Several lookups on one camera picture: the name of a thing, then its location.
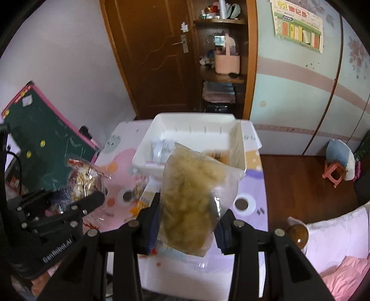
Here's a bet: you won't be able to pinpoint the pink basket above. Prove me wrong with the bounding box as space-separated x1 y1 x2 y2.
214 33 241 75

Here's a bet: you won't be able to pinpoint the white snack packet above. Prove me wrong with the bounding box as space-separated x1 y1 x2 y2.
150 138 174 163

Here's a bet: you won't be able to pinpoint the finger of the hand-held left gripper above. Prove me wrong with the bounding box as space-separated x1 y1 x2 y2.
17 190 56 218
59 191 106 224

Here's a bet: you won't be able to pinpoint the light blue floral wardrobe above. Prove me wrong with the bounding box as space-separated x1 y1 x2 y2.
249 0 370 157

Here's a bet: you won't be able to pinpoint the jars and bottles group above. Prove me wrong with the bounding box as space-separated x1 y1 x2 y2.
199 0 246 21

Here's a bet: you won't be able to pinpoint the clear bag of yellow snack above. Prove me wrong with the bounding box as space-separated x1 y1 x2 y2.
157 142 246 257

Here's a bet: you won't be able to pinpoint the pink bedding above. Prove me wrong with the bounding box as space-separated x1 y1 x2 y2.
305 203 370 301

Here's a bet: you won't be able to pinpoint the brown wooden door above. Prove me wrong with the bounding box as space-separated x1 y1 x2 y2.
100 0 203 120

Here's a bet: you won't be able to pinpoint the folded towels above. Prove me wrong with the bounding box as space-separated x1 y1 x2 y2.
202 82 236 103

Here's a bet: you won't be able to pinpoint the pink plastic stool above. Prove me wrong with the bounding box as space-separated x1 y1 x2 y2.
323 161 346 188

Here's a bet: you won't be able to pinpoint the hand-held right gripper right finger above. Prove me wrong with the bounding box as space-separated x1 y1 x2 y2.
214 208 333 301

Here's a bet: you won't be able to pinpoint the black bag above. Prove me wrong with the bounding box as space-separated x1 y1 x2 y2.
205 102 236 114

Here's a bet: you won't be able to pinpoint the wall poster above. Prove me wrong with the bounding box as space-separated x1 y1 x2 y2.
270 0 324 54

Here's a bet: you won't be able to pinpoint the brown round knob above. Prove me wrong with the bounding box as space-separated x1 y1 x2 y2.
286 224 309 250

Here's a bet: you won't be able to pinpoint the clear bag of mixed snacks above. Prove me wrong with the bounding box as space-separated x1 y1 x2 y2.
66 158 112 204

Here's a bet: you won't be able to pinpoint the brown wooden corner shelf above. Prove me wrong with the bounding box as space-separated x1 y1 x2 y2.
192 0 258 120

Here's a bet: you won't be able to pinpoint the small pink stool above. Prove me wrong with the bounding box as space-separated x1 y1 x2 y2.
327 139 356 182

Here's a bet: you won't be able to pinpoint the metal door handle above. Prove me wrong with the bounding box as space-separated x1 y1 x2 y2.
172 35 189 54

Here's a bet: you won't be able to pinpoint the white cartoon printed table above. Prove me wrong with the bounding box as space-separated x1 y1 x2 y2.
82 119 270 298

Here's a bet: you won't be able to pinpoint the orange striped snack packet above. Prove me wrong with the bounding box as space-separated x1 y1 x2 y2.
131 176 161 218

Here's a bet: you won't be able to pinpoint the green chalkboard with pink frame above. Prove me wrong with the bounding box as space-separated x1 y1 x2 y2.
1 81 102 203

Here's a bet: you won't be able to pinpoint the white plastic bin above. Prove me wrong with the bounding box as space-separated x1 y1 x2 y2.
132 112 248 178

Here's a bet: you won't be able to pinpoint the black cable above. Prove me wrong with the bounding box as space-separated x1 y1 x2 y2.
5 150 25 195

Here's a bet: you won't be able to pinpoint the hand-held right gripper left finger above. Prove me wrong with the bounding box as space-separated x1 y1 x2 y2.
37 191 162 301

